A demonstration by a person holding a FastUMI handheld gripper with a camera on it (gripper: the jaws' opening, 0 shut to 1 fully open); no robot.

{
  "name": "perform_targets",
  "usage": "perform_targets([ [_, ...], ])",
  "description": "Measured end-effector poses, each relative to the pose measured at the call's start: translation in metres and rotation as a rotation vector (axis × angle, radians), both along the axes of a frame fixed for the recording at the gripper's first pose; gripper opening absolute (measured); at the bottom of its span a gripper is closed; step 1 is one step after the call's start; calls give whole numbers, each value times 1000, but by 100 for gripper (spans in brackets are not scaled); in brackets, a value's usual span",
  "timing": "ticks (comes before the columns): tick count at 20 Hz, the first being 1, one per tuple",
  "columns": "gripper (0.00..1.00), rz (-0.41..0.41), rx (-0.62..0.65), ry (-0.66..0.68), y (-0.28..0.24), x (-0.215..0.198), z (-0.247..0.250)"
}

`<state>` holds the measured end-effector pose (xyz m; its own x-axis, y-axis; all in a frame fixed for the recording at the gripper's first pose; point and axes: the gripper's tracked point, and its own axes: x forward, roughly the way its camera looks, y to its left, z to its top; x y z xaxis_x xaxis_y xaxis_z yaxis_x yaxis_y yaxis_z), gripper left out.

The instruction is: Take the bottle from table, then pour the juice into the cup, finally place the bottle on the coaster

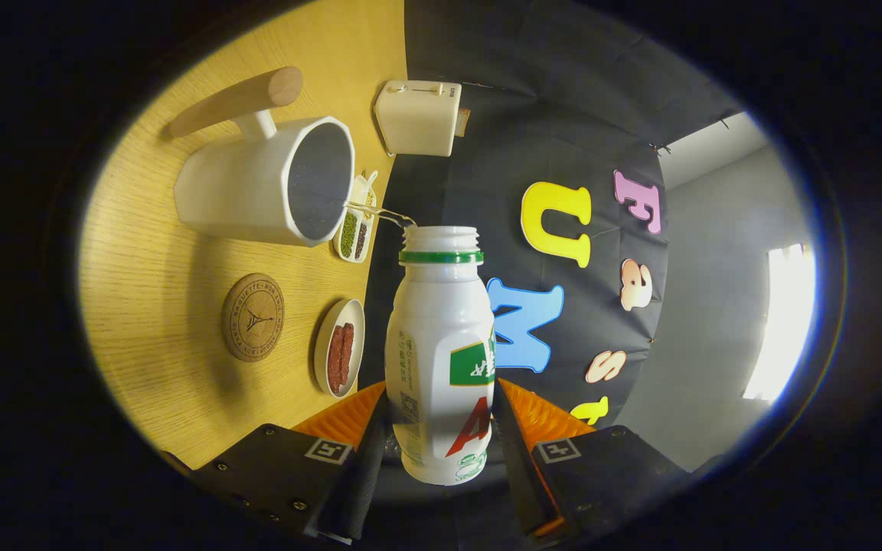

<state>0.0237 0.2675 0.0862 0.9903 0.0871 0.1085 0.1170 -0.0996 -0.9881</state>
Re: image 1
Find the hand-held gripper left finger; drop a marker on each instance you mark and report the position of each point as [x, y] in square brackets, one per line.
[364, 474]

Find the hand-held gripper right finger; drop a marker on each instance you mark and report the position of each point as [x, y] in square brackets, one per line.
[514, 474]

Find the white juice bottle green label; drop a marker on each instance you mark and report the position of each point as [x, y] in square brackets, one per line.
[437, 337]

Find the round cork coaster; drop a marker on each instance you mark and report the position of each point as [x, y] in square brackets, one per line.
[253, 317]

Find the red meat slice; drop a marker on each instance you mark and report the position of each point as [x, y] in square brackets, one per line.
[334, 360]
[347, 352]

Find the round white plate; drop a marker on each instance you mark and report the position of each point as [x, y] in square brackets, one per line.
[321, 344]

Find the white divided dish with beans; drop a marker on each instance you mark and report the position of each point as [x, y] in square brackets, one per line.
[349, 233]

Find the wooden table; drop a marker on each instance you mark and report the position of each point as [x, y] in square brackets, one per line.
[165, 268]

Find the black backdrop cloth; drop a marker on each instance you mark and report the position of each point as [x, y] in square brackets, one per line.
[487, 176]

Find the bread slice in toaster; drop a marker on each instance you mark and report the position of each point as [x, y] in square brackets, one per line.
[463, 122]

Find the cream toaster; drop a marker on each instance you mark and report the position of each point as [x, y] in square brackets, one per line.
[416, 119]

